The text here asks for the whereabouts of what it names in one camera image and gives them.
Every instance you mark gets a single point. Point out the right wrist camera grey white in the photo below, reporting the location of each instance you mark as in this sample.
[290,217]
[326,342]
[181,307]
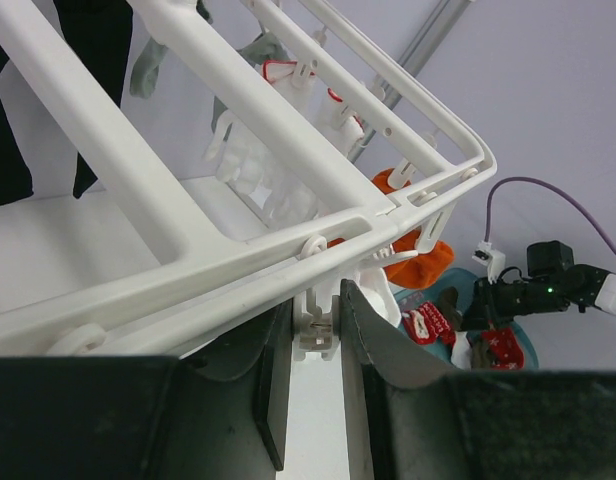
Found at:
[492,259]

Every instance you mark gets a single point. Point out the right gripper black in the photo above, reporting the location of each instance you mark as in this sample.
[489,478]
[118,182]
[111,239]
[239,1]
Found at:
[502,302]

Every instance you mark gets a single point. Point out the white sock red trim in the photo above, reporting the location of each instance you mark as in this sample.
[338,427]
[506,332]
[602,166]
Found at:
[338,123]
[293,80]

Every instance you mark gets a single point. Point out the white hanger clip front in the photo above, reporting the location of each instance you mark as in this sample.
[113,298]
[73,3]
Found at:
[316,326]

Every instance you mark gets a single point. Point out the black sock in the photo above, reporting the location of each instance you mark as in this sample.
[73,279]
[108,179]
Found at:
[15,177]
[99,33]

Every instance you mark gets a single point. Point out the brown sock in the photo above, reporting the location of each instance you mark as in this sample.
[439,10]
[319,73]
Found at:
[447,306]

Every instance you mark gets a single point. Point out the silver metal clothes rack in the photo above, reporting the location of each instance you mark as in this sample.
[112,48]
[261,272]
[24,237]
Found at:
[418,52]

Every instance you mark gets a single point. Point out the blue plastic basin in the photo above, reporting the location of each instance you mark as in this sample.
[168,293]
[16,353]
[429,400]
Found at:
[463,281]

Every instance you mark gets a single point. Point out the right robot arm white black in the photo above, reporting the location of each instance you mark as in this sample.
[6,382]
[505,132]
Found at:
[552,283]

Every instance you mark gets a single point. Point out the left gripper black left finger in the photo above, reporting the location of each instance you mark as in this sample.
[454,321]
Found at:
[220,413]

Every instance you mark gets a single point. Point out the grey sock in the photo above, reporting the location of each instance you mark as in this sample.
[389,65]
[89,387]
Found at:
[144,76]

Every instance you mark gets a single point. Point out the white hanger clip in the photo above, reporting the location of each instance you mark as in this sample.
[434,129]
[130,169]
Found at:
[432,229]
[401,174]
[316,326]

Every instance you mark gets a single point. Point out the white hanger clip lower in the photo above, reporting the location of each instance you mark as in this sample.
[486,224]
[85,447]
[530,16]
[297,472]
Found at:
[432,229]

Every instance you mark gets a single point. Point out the white hanger clip upper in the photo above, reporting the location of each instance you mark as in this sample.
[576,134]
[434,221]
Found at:
[401,174]

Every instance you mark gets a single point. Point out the white plastic sock hanger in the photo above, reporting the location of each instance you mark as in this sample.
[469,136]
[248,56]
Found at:
[207,283]

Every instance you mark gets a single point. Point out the red sock in basin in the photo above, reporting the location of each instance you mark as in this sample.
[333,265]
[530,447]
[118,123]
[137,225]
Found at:
[503,350]

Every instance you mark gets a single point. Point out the red white patterned sock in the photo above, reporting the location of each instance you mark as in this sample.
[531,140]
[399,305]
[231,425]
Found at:
[426,325]

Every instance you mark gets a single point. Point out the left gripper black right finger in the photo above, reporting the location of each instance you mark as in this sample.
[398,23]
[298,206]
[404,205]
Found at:
[409,415]

